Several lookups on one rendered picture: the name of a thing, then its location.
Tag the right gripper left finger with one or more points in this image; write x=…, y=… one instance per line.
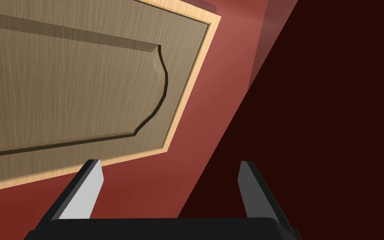
x=82, y=193

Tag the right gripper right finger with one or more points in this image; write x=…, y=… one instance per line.
x=256, y=195

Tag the brown wooden panelled door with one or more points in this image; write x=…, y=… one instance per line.
x=72, y=90

